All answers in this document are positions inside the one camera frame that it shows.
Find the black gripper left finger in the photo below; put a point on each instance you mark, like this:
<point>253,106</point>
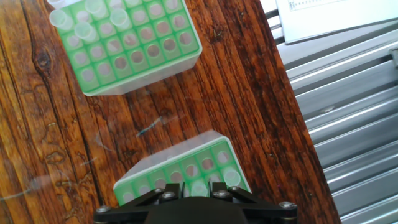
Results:
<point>124,211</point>

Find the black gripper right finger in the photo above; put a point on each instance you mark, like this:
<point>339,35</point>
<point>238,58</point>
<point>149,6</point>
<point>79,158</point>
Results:
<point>267,211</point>

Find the tall green pipette tip holder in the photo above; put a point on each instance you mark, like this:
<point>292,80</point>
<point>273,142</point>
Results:
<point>186,155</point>

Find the brown wooden board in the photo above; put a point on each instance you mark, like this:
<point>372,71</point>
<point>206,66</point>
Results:
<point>236,93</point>

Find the printed white paper sheet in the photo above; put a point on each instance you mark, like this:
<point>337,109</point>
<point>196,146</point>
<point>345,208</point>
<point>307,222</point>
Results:
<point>336,15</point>

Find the small metal mount bracket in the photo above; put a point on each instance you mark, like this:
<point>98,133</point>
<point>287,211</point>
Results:
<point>395,57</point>

